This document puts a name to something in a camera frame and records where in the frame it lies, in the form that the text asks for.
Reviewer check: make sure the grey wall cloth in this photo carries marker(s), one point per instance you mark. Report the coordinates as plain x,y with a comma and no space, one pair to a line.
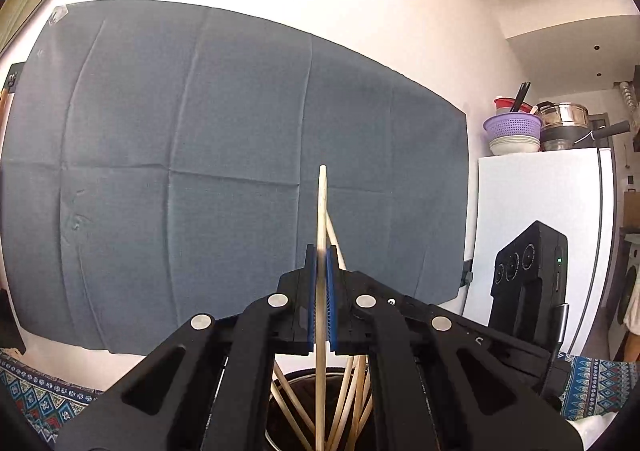
200,156

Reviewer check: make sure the steel pot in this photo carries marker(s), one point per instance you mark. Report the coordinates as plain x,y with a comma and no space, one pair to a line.
565,115

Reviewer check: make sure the steel pots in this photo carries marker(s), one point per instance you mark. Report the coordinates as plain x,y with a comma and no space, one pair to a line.
560,137

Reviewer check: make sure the black cylindrical utensil holder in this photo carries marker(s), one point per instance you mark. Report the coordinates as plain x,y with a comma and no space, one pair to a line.
302,388

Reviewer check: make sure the white bowl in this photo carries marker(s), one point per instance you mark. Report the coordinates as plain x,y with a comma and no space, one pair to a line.
515,146

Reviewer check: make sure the white washing machine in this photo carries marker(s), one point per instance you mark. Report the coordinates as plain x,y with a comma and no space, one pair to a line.
631,281

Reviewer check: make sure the blue patterned tablecloth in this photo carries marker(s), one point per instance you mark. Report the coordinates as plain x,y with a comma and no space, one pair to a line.
30,396

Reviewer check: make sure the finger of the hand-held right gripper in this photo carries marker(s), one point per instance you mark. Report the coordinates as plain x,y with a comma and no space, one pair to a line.
470,331

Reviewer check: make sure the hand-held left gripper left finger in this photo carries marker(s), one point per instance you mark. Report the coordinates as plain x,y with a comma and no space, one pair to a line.
312,301

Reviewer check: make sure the purple colander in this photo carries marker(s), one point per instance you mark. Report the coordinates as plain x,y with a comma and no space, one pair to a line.
512,127

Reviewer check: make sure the black clamp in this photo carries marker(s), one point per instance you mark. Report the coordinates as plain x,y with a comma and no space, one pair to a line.
13,78
467,276

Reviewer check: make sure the red bowl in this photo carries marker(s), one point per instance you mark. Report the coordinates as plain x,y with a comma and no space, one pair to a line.
505,105

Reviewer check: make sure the white refrigerator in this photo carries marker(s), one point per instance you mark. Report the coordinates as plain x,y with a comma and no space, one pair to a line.
525,201

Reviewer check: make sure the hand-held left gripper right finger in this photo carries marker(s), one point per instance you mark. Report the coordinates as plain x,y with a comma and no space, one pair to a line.
331,311

